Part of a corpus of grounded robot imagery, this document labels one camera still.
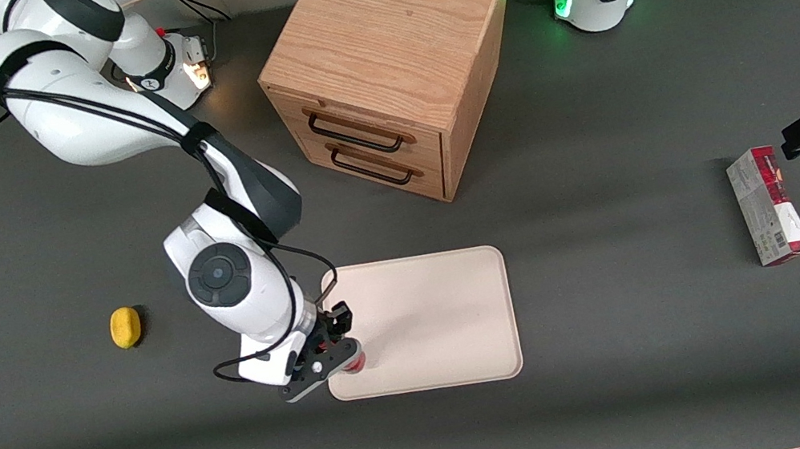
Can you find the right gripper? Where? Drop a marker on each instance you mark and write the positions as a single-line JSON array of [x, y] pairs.
[[332, 331]]

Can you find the small red object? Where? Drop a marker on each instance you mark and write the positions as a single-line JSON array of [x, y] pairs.
[[356, 362]]

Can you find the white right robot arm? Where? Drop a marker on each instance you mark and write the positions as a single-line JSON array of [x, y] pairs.
[[97, 112]]

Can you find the beige rectangular tray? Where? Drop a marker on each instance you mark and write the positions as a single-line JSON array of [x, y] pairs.
[[440, 319]]

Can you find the red plaid cardboard box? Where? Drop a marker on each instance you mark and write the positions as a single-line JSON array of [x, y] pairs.
[[769, 207]]

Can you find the yellow lemon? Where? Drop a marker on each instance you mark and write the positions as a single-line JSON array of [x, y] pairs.
[[125, 327]]

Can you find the wooden two-drawer cabinet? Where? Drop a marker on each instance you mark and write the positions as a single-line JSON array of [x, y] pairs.
[[385, 40]]

